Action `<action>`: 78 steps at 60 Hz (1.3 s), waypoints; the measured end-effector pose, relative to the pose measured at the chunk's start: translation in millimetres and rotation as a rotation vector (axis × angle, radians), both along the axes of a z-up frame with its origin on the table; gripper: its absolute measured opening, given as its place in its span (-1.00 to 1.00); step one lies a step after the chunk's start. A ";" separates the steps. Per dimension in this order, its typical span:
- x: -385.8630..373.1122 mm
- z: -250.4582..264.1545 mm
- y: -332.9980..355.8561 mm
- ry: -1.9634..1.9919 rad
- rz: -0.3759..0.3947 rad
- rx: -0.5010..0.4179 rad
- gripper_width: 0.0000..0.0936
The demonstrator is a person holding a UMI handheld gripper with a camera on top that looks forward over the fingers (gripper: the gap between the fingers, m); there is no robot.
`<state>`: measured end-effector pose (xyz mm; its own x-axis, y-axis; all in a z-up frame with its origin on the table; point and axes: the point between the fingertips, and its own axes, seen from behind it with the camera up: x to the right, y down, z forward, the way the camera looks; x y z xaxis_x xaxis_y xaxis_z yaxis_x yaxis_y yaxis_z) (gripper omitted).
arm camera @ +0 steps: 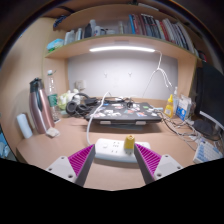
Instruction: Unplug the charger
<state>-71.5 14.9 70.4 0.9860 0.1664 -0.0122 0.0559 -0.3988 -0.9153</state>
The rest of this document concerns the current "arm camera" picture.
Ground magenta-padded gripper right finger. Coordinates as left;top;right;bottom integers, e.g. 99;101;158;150
133;143;184;186

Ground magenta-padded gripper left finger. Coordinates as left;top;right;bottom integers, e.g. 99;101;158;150
45;143;97;188

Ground yellow charger block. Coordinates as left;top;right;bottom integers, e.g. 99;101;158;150
123;134;136;150

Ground white power strip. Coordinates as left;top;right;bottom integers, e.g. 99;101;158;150
94;138;152;164

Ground small crumpled white wrapper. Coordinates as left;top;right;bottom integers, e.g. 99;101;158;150
45;127;62;139

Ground white laptop stand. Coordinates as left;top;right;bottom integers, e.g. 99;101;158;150
96;119;148;127

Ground black laptop with stickers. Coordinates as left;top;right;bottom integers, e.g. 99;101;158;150
87;102;163;125

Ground black headphones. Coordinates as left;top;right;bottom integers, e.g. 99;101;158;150
65;93;100;117

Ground yellow squeeze bottle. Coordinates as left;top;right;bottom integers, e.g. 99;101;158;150
163;94;175;119

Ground blue and white keyboard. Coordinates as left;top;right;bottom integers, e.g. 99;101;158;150
193;139;224;165

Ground blue and white box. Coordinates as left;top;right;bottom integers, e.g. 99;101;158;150
175;94;193;122

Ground flat black pouch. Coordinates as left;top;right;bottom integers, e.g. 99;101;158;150
193;119;214;136

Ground white and green plush toy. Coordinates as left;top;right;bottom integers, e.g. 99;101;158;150
58;89;81;110

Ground pink metal thermos bottle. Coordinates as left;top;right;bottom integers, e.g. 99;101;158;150
28;77;56;135

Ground clear pump bottle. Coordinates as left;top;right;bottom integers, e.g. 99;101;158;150
172;86;180;116

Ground clear green-label water bottle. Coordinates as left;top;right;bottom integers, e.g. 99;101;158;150
45;69;62;123

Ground black computer monitor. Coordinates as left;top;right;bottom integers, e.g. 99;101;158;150
194;61;224;129

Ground white led light bar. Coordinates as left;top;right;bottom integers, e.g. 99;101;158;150
88;45;157;54

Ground wooden shelf unit with books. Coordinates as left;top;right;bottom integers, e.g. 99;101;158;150
43;1;208;63

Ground white power strip cable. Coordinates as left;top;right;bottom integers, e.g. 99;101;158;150
85;91;113;147

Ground white desk cable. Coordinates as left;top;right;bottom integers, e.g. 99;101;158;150
156;109;201;152

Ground black desk cable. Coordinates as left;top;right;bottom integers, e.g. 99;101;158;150
159;111;221;142

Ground white wall socket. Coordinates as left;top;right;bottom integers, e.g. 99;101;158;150
74;79;87;91

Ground hanging white charging cable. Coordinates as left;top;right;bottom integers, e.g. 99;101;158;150
141;49;174;100

